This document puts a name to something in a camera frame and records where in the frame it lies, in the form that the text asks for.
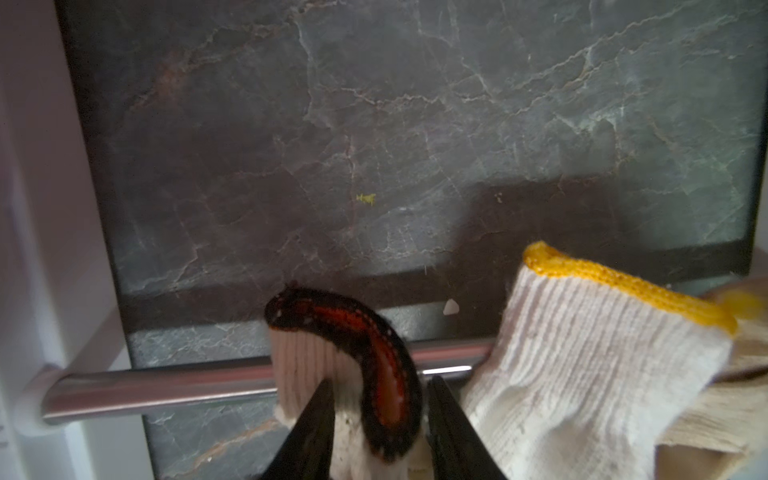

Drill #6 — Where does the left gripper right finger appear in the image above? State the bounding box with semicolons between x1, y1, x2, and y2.
426;376;507;480

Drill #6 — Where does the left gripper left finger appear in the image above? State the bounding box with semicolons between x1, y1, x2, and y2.
260;379;335;480

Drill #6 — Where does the beige glove on pile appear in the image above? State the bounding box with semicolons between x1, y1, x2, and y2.
655;277;767;479

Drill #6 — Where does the clothes rack with steel bars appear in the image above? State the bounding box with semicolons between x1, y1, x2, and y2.
0;0;768;480

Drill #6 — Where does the black cuff white glove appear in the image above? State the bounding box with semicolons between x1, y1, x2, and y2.
264;284;424;479

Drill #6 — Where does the white glove on pile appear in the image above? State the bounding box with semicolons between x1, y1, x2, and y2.
461;242;738;479

